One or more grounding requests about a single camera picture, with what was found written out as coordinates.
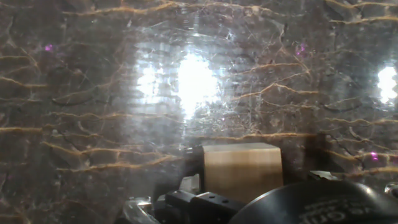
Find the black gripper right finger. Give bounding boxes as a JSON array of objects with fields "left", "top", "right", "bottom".
[{"left": 281, "top": 134, "right": 328, "bottom": 185}]

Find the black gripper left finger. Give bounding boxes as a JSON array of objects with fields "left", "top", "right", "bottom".
[{"left": 155, "top": 146, "right": 246, "bottom": 224}]

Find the small light wooden block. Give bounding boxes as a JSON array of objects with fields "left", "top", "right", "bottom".
[{"left": 201, "top": 142, "right": 284, "bottom": 205}]

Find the dark marble pattern mat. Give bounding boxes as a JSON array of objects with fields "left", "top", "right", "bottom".
[{"left": 0, "top": 0, "right": 398, "bottom": 224}]

